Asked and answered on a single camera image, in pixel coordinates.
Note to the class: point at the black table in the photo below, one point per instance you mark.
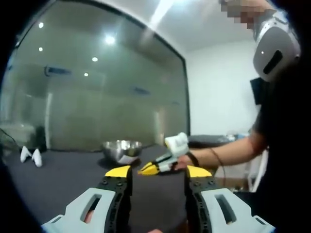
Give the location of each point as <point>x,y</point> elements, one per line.
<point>60,179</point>

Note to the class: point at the dark background table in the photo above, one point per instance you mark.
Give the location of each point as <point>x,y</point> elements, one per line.
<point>209,140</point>

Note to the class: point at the black wall monitor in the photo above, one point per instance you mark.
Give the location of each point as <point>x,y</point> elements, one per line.
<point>255,91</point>

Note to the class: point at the person's right hand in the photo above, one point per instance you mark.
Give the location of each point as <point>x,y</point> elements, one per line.
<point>184,162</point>

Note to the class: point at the black wristband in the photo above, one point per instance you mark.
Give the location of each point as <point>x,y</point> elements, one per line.
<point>194,159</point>

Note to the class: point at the person's left hand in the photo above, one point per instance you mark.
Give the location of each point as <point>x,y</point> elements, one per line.
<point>156,231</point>

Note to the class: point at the stainless steel bowl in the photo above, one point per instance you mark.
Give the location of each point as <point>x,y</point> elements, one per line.
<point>121,150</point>

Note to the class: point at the white shelf frame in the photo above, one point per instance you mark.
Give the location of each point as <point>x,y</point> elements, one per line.
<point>255,174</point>

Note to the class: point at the person's dark clothed body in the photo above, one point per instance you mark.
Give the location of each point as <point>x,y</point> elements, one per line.
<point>289,145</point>

